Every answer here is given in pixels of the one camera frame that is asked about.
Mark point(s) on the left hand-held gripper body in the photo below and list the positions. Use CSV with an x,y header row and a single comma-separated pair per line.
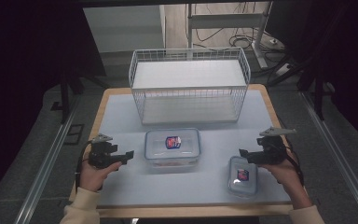
x,y
102,155

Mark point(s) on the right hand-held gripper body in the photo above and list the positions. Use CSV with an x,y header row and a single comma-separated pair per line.
x,y
272,152

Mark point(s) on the small clear lidded food container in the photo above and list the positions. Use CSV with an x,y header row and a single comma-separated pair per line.
x,y
243,186

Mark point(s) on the large clear lidded food container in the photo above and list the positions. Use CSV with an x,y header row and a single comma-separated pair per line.
x,y
161,146

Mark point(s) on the person's left hand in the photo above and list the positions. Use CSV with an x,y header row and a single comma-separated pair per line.
x,y
94,177

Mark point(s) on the person's right hand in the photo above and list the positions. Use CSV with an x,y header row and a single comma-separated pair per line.
x,y
284,174

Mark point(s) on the pale blue table mat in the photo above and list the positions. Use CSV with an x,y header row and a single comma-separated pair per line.
x,y
199,183

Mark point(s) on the black stand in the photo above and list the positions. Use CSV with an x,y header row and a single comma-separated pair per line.
x,y
318,90
64,93

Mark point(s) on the white power strip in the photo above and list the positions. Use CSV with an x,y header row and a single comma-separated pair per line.
x,y
282,70

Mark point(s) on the white cabinet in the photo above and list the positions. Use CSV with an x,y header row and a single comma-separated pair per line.
x,y
124,28

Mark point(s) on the aluminium floor rail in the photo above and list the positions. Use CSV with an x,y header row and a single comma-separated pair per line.
x,y
48,165
338,155

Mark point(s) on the white metal desk frame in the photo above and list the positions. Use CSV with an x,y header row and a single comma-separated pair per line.
x,y
227,21

